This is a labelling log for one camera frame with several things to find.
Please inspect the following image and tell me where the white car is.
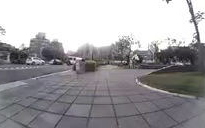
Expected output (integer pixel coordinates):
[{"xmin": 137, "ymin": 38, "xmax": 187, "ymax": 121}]
[{"xmin": 25, "ymin": 56, "xmax": 46, "ymax": 66}]

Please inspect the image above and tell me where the grass patch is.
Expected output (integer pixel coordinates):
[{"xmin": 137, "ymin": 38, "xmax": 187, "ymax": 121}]
[{"xmin": 138, "ymin": 70, "xmax": 205, "ymax": 99}]

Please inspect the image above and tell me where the pale distant building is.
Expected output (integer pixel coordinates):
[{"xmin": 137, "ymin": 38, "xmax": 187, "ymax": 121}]
[{"xmin": 75, "ymin": 42, "xmax": 116, "ymax": 62}]

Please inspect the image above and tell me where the grey multi-storey building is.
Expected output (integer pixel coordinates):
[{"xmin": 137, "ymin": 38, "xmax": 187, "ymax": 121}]
[{"xmin": 28, "ymin": 32, "xmax": 65, "ymax": 60}]

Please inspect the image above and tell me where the trimmed green hedge block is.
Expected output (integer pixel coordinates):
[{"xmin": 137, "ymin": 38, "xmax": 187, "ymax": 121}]
[{"xmin": 84, "ymin": 59, "xmax": 97, "ymax": 73}]

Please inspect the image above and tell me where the dark hedge row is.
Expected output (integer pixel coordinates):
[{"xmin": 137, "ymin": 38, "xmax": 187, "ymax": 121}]
[{"xmin": 156, "ymin": 45, "xmax": 205, "ymax": 66}]

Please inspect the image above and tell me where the tree with sparse crown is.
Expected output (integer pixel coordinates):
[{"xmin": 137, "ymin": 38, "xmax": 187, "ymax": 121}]
[{"xmin": 111, "ymin": 34, "xmax": 141, "ymax": 66}]

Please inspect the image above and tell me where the grey asphalt road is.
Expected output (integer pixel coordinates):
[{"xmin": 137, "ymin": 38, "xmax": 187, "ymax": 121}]
[{"xmin": 0, "ymin": 63, "xmax": 73, "ymax": 88}]

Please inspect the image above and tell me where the pale curved kerb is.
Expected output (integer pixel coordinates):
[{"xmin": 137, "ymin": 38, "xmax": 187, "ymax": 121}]
[{"xmin": 134, "ymin": 65, "xmax": 198, "ymax": 100}]

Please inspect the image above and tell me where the tall thin leaning tree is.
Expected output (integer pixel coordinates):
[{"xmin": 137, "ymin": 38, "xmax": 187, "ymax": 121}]
[{"xmin": 163, "ymin": 0, "xmax": 205, "ymax": 73}]

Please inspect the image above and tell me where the dark car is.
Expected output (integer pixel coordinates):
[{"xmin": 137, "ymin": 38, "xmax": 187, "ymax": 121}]
[{"xmin": 48, "ymin": 58, "xmax": 64, "ymax": 66}]

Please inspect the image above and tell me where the grey slab pavement with grid joints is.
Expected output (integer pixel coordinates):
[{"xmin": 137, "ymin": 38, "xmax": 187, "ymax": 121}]
[{"xmin": 0, "ymin": 64, "xmax": 205, "ymax": 128}]

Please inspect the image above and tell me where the white dashed road line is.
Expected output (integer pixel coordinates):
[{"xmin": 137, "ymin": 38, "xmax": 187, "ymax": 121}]
[{"xmin": 0, "ymin": 65, "xmax": 44, "ymax": 71}]

